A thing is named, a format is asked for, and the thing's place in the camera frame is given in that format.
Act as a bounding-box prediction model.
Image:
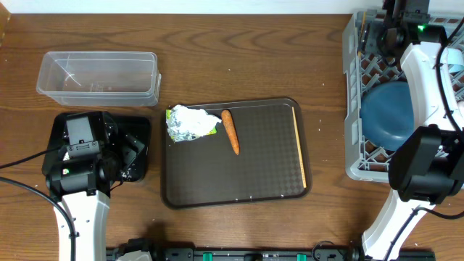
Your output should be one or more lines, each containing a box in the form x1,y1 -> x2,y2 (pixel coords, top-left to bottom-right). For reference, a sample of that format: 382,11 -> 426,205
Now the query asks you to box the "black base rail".
104,238 -> 436,261

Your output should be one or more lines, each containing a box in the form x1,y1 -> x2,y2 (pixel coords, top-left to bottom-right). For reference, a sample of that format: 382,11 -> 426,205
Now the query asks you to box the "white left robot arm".
42,111 -> 152,260

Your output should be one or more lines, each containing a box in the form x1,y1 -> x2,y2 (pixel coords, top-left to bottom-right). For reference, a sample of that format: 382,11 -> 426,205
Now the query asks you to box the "wooden chopstick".
291,107 -> 307,189
357,11 -> 366,59

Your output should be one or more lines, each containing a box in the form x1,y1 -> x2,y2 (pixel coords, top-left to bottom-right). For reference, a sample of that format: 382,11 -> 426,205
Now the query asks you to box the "dark brown serving tray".
161,97 -> 312,210

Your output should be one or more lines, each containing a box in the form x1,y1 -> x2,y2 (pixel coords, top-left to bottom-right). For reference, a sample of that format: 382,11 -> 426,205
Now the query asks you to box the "grey dishwasher rack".
342,9 -> 463,183

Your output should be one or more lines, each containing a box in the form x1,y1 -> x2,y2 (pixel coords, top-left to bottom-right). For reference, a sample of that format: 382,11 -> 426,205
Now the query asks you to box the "clear plastic bin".
36,51 -> 162,107

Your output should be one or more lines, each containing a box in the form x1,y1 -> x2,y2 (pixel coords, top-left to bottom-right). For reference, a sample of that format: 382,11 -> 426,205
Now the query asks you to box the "dark blue plate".
360,81 -> 414,151

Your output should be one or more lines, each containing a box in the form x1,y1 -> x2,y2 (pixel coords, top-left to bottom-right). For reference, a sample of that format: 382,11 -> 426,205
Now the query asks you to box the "crumpled foil wrapper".
165,104 -> 222,143

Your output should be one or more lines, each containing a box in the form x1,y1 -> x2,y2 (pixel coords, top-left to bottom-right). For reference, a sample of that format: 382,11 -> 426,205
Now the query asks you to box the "black waste tray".
41,112 -> 153,183

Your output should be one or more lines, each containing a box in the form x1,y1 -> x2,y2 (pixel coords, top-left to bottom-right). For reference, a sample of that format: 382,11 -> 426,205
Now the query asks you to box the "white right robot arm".
350,1 -> 463,260

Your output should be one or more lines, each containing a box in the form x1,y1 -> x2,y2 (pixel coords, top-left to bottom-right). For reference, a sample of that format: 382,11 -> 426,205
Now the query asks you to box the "white pink cup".
457,101 -> 464,118

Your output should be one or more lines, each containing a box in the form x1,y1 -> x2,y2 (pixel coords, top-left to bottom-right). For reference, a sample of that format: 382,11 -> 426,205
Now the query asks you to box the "orange carrot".
221,110 -> 240,155

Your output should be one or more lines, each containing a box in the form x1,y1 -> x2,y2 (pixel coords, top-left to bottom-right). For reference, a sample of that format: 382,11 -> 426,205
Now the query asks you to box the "light blue small bowl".
447,48 -> 464,73

